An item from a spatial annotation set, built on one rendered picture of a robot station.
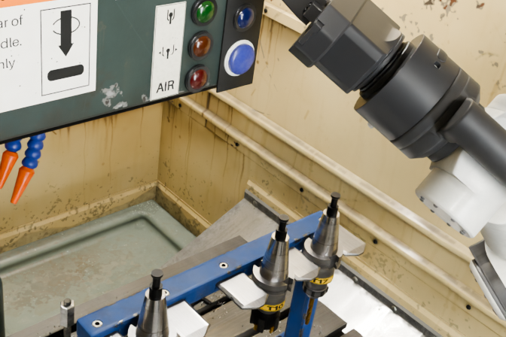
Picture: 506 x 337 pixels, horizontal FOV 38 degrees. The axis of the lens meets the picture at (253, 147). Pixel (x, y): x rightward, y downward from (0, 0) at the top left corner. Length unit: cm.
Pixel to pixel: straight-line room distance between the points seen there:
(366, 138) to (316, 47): 99
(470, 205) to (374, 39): 16
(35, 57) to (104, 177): 158
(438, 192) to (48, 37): 34
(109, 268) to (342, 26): 156
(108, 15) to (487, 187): 34
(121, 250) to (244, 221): 43
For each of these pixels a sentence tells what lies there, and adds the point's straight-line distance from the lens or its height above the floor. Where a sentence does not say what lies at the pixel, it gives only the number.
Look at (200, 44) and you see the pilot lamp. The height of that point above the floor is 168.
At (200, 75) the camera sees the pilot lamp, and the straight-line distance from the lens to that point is 66.
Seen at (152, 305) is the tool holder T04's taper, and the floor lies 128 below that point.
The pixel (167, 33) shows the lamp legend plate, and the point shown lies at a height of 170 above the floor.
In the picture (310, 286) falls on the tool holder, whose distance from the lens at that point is 121.
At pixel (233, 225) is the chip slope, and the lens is 187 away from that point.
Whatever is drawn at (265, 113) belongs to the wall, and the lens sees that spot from 178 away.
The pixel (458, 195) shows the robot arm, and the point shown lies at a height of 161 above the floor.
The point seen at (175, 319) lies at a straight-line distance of 103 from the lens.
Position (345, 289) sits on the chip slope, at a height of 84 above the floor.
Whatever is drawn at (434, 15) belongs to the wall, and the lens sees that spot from 140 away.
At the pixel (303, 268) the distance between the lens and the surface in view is 115.
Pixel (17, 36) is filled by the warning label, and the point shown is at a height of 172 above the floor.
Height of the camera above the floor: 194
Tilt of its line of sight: 30 degrees down
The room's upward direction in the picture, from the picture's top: 9 degrees clockwise
